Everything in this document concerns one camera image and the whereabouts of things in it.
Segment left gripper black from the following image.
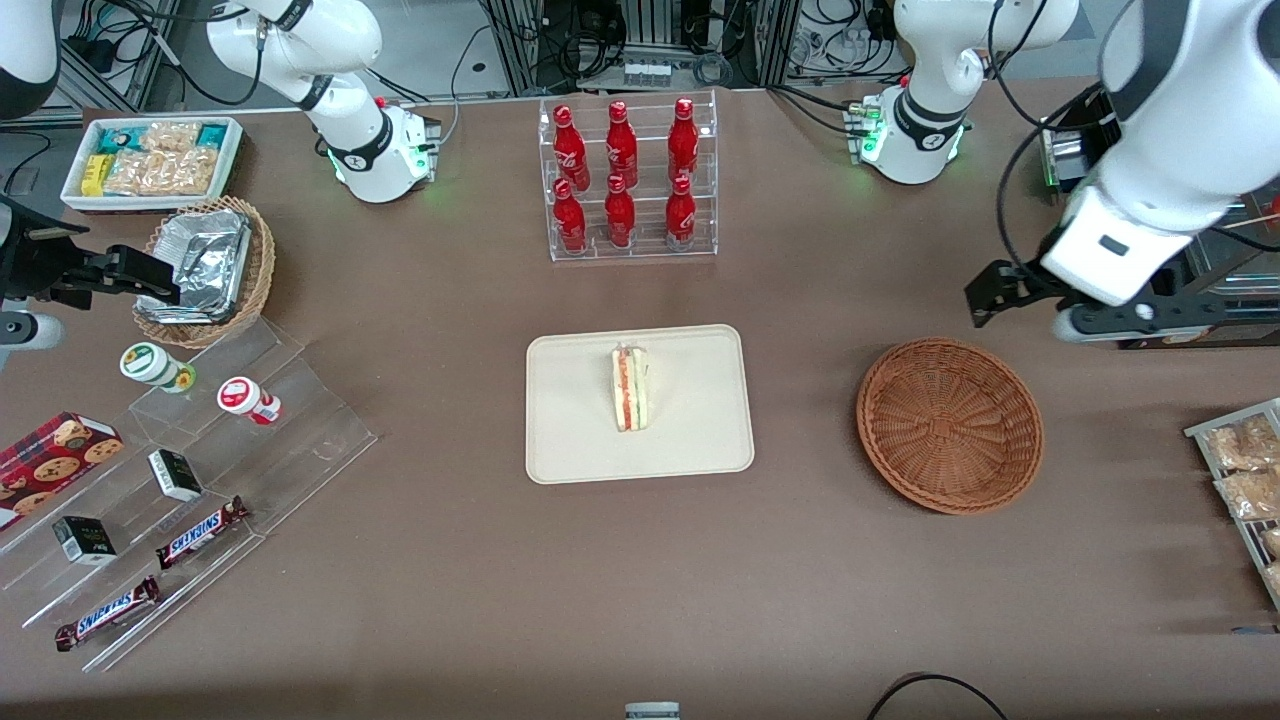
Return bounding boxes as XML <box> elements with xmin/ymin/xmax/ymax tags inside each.
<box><xmin>964</xmin><ymin>260</ymin><xmax>1077</xmax><ymax>329</ymax></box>

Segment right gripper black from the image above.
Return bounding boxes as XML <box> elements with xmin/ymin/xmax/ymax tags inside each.
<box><xmin>0</xmin><ymin>196</ymin><xmax>183</xmax><ymax>307</ymax></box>

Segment triangle sandwich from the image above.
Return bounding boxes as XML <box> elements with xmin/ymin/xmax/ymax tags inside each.
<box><xmin>611</xmin><ymin>343</ymin><xmax>651</xmax><ymax>434</ymax></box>

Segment tan wicker basket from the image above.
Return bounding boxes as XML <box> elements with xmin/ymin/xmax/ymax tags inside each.
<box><xmin>132</xmin><ymin>195</ymin><xmax>277</xmax><ymax>350</ymax></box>

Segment brown round wicker basket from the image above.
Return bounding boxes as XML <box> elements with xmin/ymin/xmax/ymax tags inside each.
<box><xmin>856</xmin><ymin>337</ymin><xmax>1045</xmax><ymax>516</ymax></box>

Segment beige plastic tray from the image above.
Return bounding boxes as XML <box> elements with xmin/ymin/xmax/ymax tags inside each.
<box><xmin>526</xmin><ymin>324</ymin><xmax>756</xmax><ymax>486</ymax></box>

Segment stacked aluminium foil trays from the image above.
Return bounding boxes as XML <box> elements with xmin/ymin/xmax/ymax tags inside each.
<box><xmin>138</xmin><ymin>207</ymin><xmax>253</xmax><ymax>325</ymax></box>

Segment white plastic snack bin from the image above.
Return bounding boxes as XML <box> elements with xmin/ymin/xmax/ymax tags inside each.
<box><xmin>60</xmin><ymin>115</ymin><xmax>247</xmax><ymax>214</ymax></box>

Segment green lid yogurt cup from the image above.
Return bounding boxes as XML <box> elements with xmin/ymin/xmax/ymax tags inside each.
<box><xmin>119</xmin><ymin>341</ymin><xmax>197</xmax><ymax>394</ymax></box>

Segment large clear cracker bag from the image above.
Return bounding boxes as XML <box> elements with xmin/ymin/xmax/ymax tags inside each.
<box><xmin>104</xmin><ymin>148</ymin><xmax>217</xmax><ymax>198</ymax></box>

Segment small clear cracker bag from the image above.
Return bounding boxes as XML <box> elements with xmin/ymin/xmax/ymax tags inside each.
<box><xmin>139</xmin><ymin>120</ymin><xmax>204</xmax><ymax>154</ymax></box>

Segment grey metal box device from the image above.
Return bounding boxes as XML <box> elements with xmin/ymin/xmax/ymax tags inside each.
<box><xmin>1041</xmin><ymin>128</ymin><xmax>1097</xmax><ymax>192</ymax></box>

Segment red lid yogurt cup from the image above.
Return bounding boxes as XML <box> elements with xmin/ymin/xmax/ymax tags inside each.
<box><xmin>216</xmin><ymin>375</ymin><xmax>284</xmax><ymax>427</ymax></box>

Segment red cookie box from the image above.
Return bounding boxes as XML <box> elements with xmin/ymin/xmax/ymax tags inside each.
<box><xmin>0</xmin><ymin>411</ymin><xmax>127</xmax><ymax>532</ymax></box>

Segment small black box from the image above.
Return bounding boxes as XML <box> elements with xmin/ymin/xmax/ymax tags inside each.
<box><xmin>147</xmin><ymin>448</ymin><xmax>205</xmax><ymax>503</ymax></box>
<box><xmin>51</xmin><ymin>515</ymin><xmax>119</xmax><ymax>567</ymax></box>

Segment clear acrylic stepped shelf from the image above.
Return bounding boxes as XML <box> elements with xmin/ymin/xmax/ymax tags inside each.
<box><xmin>0</xmin><ymin>318</ymin><xmax>380</xmax><ymax>674</ymax></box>

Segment steel warmer pan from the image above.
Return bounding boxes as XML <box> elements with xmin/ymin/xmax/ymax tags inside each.
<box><xmin>1185</xmin><ymin>222</ymin><xmax>1280</xmax><ymax>293</ymax></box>

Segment black food warmer appliance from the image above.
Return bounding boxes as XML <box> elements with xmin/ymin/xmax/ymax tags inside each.
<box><xmin>1040</xmin><ymin>84</ymin><xmax>1280</xmax><ymax>351</ymax></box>

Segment Snickers chocolate bar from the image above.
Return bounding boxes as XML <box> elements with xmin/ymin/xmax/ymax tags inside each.
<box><xmin>154</xmin><ymin>496</ymin><xmax>252</xmax><ymax>570</ymax></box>
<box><xmin>54</xmin><ymin>575</ymin><xmax>164</xmax><ymax>652</ymax></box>

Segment red cola bottle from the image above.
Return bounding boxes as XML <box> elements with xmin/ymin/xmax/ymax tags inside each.
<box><xmin>667</xmin><ymin>97</ymin><xmax>701</xmax><ymax>185</ymax></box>
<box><xmin>603</xmin><ymin>174</ymin><xmax>638</xmax><ymax>249</ymax></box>
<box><xmin>552</xmin><ymin>178</ymin><xmax>589</xmax><ymax>254</ymax></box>
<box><xmin>552</xmin><ymin>104</ymin><xmax>592</xmax><ymax>192</ymax></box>
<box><xmin>605</xmin><ymin>100</ymin><xmax>640</xmax><ymax>189</ymax></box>
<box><xmin>664</xmin><ymin>174</ymin><xmax>698</xmax><ymax>250</ymax></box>

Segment clear acrylic bottle rack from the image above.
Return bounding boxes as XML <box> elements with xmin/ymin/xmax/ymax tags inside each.
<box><xmin>538</xmin><ymin>89</ymin><xmax>720</xmax><ymax>264</ymax></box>

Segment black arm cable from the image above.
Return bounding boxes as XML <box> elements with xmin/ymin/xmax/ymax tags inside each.
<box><xmin>985</xmin><ymin>0</ymin><xmax>1077</xmax><ymax>287</ymax></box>

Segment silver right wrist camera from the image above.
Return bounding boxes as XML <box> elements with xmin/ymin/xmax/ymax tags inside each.
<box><xmin>0</xmin><ymin>310</ymin><xmax>67</xmax><ymax>352</ymax></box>

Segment grey wire snack rack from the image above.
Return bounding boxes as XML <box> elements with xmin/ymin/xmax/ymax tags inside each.
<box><xmin>1184</xmin><ymin>397</ymin><xmax>1280</xmax><ymax>612</ymax></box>

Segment aluminium frame post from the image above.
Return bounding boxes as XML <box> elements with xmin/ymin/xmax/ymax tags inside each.
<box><xmin>744</xmin><ymin>0</ymin><xmax>802</xmax><ymax>90</ymax></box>
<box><xmin>480</xmin><ymin>0</ymin><xmax>547</xmax><ymax>99</ymax></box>

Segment black cable loop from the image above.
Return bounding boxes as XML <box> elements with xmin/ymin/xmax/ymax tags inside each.
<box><xmin>864</xmin><ymin>671</ymin><xmax>1012</xmax><ymax>720</ymax></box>

